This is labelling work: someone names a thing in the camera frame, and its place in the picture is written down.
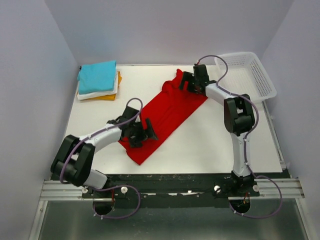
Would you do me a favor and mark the red t shirt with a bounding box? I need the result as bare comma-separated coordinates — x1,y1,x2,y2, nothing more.
119,68,207,165

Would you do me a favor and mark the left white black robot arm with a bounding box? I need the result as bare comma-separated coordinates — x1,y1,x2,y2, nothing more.
50,106,158,198

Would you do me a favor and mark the white perforated plastic basket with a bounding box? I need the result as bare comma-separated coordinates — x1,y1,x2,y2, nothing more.
214,52,277,103

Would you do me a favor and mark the folded white t shirt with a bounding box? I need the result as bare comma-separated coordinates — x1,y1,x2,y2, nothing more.
76,71,122,101

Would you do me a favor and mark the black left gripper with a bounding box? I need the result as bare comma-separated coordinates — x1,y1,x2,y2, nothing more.
128,118,158,148

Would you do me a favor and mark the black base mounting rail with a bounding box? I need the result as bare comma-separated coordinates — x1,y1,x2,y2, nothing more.
51,171,261,208

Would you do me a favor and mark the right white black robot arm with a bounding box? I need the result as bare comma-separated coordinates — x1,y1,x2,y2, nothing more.
179,64,259,196

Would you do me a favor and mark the folded orange t shirt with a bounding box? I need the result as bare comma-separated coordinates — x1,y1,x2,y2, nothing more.
88,71,122,101

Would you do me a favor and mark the folded light blue t shirt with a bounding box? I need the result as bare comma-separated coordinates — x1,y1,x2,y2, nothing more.
77,60,117,95

